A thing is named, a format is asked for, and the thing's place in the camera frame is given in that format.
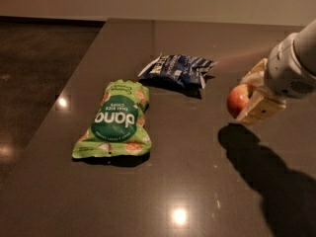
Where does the blue chip bag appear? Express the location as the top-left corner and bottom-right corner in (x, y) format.
(138, 54), (217, 88)

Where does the green rice chips bag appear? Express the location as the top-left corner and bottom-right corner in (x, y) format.
(72, 80), (152, 159)

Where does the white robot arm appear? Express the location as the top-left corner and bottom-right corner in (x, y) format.
(236, 21), (316, 124)

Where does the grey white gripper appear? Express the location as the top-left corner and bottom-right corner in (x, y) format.
(236, 32), (316, 125)

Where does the red yellow apple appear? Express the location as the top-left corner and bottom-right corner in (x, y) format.
(227, 84), (255, 119)

